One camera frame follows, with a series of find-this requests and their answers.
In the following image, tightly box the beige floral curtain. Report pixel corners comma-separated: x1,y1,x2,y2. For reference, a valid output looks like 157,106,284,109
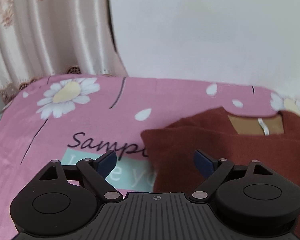
0,0,127,111

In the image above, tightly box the dark red knit sweater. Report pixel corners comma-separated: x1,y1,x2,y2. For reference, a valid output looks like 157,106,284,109
141,108,300,239

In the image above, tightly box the pink floral bed sheet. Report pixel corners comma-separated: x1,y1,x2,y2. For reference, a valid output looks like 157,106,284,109
0,75,300,239

